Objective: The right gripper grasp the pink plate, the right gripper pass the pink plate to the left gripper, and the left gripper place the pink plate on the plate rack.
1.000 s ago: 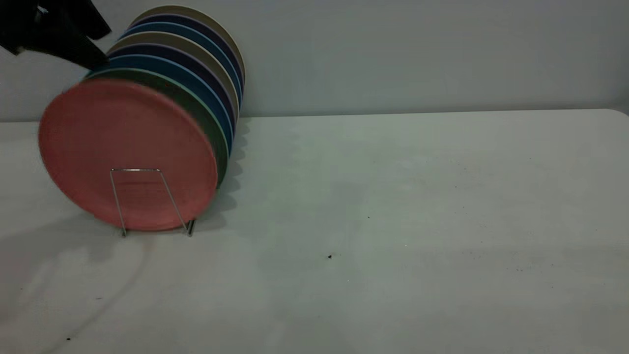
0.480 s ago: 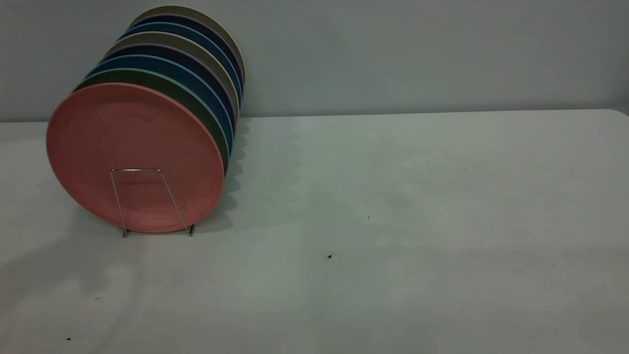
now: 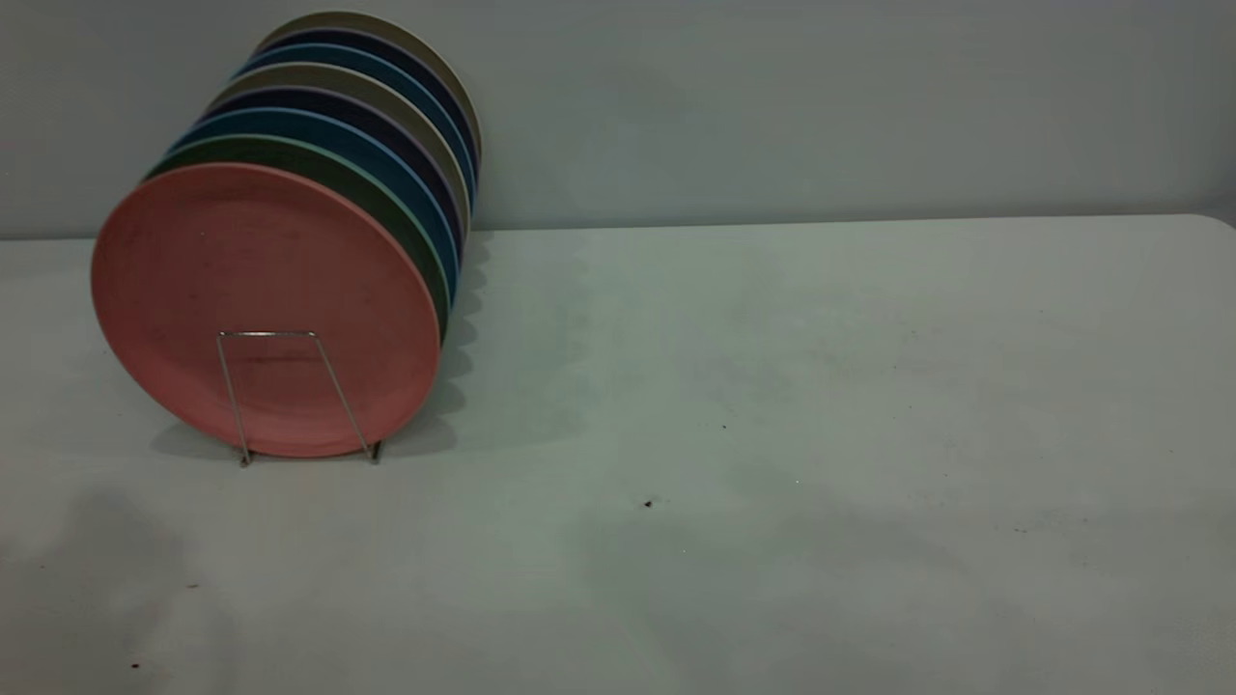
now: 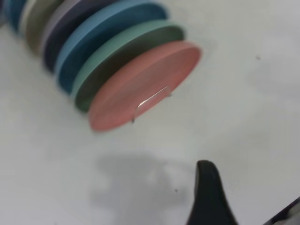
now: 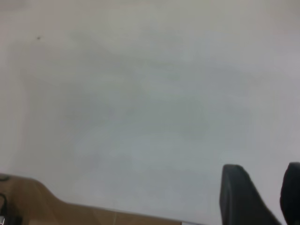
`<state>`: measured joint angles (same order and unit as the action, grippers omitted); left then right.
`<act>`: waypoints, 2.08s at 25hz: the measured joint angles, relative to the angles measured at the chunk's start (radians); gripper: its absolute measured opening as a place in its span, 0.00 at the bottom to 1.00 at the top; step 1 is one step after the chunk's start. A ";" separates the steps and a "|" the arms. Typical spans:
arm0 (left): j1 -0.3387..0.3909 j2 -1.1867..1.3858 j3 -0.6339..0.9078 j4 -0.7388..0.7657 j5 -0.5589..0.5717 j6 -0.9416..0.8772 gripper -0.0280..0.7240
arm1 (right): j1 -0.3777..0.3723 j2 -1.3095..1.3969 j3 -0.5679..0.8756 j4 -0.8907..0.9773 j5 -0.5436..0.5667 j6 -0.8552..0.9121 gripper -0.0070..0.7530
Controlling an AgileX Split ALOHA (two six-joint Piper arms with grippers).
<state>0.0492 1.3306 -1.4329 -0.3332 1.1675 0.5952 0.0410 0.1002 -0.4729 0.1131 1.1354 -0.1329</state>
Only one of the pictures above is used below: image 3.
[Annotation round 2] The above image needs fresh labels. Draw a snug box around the pink round plate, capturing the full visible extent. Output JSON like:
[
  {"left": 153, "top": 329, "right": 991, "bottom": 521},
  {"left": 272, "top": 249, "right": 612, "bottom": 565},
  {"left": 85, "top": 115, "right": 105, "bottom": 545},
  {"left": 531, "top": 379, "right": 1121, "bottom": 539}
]
[{"left": 91, "top": 162, "right": 443, "bottom": 459}]

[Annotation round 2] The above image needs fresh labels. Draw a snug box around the green round plate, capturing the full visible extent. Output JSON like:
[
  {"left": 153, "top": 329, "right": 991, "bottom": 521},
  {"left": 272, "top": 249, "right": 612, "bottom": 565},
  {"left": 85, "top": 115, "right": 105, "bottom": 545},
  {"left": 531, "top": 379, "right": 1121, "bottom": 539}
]
[{"left": 145, "top": 133, "right": 453, "bottom": 345}]

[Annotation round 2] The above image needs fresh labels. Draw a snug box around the dark navy round plate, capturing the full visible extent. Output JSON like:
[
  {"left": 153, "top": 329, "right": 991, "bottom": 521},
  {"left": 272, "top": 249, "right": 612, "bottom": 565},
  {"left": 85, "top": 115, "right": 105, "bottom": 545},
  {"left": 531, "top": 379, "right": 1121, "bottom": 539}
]
[
  {"left": 256, "top": 27, "right": 482, "bottom": 177},
  {"left": 198, "top": 86, "right": 465, "bottom": 264}
]

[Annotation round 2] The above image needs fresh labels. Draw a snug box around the blue round plate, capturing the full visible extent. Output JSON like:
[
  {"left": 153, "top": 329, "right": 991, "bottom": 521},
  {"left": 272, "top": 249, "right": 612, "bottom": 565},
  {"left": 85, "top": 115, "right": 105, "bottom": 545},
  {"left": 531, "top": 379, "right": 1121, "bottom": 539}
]
[
  {"left": 169, "top": 106, "right": 461, "bottom": 306},
  {"left": 232, "top": 43, "right": 478, "bottom": 209}
]

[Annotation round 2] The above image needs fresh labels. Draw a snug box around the beige round plate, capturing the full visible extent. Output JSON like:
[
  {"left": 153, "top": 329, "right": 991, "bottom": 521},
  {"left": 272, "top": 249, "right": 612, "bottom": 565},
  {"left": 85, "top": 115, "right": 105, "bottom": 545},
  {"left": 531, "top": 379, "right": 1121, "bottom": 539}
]
[
  {"left": 208, "top": 63, "right": 472, "bottom": 242},
  {"left": 253, "top": 11, "right": 485, "bottom": 165}
]

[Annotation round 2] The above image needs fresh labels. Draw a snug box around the silver wire plate rack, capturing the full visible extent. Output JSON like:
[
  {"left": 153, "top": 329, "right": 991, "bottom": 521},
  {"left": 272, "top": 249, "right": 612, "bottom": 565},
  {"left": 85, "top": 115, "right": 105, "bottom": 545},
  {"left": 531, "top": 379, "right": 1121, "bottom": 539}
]
[{"left": 214, "top": 329, "right": 385, "bottom": 469}]

